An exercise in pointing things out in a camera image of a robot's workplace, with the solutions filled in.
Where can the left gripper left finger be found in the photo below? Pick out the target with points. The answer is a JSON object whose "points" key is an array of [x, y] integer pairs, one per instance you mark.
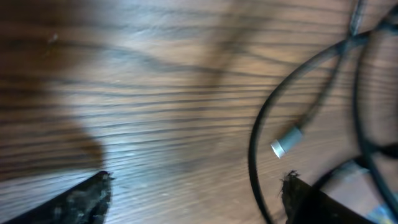
{"points": [[85, 203]]}

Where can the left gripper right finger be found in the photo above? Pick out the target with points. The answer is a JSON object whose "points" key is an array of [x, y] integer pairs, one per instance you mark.
{"points": [[307, 204]]}

